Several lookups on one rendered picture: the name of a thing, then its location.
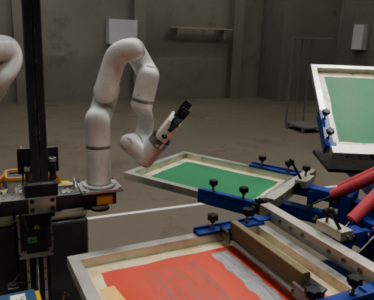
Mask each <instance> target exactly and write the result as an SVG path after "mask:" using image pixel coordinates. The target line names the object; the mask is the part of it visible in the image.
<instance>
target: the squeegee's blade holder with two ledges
mask: <svg viewBox="0 0 374 300"><path fill-rule="evenodd" d="M230 243H231V244H232V245H233V246H234V247H236V248H237V249H238V250H240V251H241V252H242V253H243V254H244V255H246V256H247V257H248V258H249V259H251V260H252V261H253V262H255V263H256V264H257V265H258V266H259V267H261V268H262V269H263V270H264V271H265V272H267V273H268V274H269V275H271V276H272V277H273V278H274V279H275V280H277V281H278V282H279V283H280V284H282V285H283V286H284V287H286V288H287V289H288V290H289V291H290V292H293V291H294V288H293V287H292V286H291V285H290V284H289V283H287V282H286V281H284V279H282V278H281V277H280V276H278V275H277V274H276V273H275V272H273V271H272V270H271V269H270V268H268V267H267V266H266V265H264V264H263V263H262V262H261V261H259V260H258V259H257V258H256V257H254V256H253V255H252V254H250V253H249V252H248V251H247V250H245V249H244V248H243V247H242V246H241V245H239V244H238V243H236V242H235V241H234V240H231V241H230Z"/></svg>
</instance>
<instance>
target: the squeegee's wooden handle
mask: <svg viewBox="0 0 374 300"><path fill-rule="evenodd" d="M230 232H231V240H234V241H235V242H236V243H238V244H239V245H241V246H242V247H243V248H244V249H245V250H247V251H248V252H249V253H250V254H252V255H253V256H254V257H256V258H257V259H258V260H259V261H261V262H262V263H263V264H264V265H266V266H267V267H268V268H270V269H271V270H272V271H273V272H275V273H276V274H277V275H278V276H280V277H281V278H282V279H284V281H286V282H287V283H289V284H290V285H291V286H292V287H294V284H293V283H292V282H293V281H295V282H296V283H297V284H299V285H300V286H301V287H302V288H304V289H305V286H309V284H310V272H309V271H308V270H306V269H305V268H304V267H302V266H301V265H299V264H298V263H297V262H295V261H294V260H292V259H291V258H290V257H288V256H287V255H285V254H284V253H283V252H281V251H280V250H278V249H277V248H275V247H274V246H273V245H271V244H270V243H268V242H267V241H265V240H264V239H263V238H261V237H260V236H259V235H257V234H255V233H254V232H253V231H251V230H250V229H249V228H247V227H245V226H244V225H243V224H241V223H240V222H239V221H237V220H233V221H231V222H230Z"/></svg>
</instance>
